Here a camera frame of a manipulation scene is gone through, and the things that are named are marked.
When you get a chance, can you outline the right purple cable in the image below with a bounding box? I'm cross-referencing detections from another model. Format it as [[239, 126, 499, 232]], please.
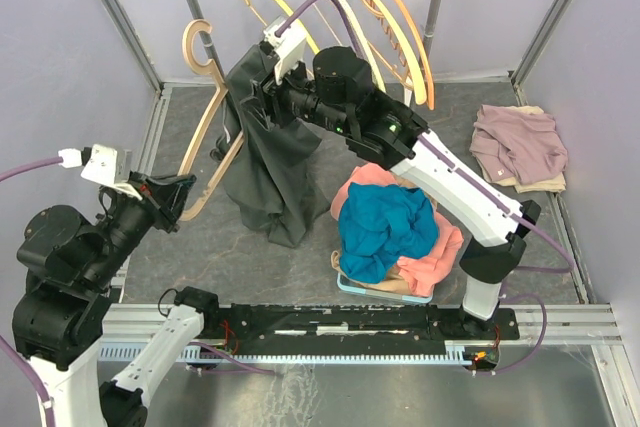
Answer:
[[274, 0, 576, 376]]

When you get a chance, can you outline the cream plastic hanger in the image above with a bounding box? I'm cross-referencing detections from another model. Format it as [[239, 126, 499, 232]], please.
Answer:
[[337, 0, 386, 92]]

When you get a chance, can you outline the light blue plastic basket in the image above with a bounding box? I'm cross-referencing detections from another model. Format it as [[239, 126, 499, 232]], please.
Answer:
[[336, 273, 432, 305]]

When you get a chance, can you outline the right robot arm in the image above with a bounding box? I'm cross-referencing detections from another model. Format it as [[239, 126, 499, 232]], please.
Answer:
[[231, 42, 541, 338]]

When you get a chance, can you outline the cream folded t shirt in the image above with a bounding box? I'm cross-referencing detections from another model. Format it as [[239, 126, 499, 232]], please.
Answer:
[[498, 106, 566, 193]]

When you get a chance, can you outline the light blue cable duct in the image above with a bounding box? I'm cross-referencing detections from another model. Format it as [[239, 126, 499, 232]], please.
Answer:
[[97, 341, 474, 363]]

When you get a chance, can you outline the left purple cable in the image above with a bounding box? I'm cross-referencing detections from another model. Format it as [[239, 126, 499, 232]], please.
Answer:
[[0, 156, 275, 427]]

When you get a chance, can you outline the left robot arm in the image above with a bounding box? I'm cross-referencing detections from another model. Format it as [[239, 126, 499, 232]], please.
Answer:
[[12, 172, 221, 426]]

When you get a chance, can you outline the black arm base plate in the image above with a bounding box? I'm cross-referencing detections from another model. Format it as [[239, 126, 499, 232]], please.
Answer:
[[195, 304, 519, 358]]

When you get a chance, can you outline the dark grey t shirt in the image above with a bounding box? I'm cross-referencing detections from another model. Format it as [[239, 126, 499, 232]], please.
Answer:
[[216, 45, 329, 248]]

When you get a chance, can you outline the beige wooden hanger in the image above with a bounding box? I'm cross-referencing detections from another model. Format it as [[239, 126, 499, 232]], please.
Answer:
[[179, 19, 244, 222]]

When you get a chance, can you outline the lilac t shirt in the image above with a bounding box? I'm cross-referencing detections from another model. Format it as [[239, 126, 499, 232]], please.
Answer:
[[470, 105, 568, 185]]

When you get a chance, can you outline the pink t shirt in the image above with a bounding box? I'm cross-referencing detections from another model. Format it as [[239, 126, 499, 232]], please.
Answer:
[[330, 163, 464, 298]]

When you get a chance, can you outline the aluminium frame rail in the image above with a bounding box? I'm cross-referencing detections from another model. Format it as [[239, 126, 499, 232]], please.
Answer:
[[103, 304, 622, 346]]

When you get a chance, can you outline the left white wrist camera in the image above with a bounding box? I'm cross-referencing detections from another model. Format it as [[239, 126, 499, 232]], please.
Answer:
[[58, 144, 142, 200]]

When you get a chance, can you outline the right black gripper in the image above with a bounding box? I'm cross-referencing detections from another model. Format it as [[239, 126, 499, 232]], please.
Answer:
[[238, 50, 352, 138]]

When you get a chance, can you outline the orange plastic hanger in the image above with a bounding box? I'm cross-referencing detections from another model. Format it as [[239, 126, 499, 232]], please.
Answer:
[[353, 0, 436, 112]]

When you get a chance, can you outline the teal blue t shirt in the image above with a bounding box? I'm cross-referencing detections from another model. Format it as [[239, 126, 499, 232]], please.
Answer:
[[338, 183, 439, 284]]

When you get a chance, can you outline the beige t shirt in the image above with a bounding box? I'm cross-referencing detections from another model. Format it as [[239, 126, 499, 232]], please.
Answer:
[[334, 182, 440, 296]]

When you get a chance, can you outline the purple cable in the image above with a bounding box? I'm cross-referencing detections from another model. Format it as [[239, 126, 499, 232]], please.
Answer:
[[274, 0, 576, 376], [0, 156, 275, 427]]

